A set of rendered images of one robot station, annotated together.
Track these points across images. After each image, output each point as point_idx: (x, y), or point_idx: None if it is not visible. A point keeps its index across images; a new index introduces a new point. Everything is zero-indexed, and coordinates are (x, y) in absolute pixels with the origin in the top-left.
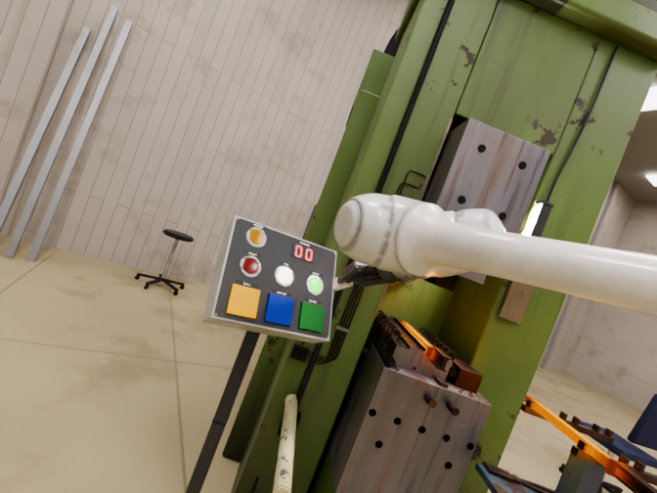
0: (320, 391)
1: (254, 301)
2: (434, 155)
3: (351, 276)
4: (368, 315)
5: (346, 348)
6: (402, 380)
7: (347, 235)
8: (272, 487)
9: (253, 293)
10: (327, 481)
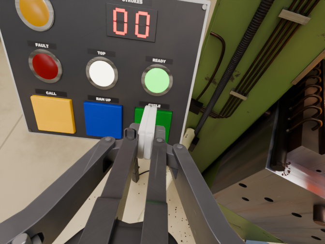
0: (214, 132)
1: (66, 115)
2: None
3: (89, 194)
4: (279, 83)
5: (242, 111)
6: (287, 184)
7: None
8: None
9: (61, 106)
10: (212, 178)
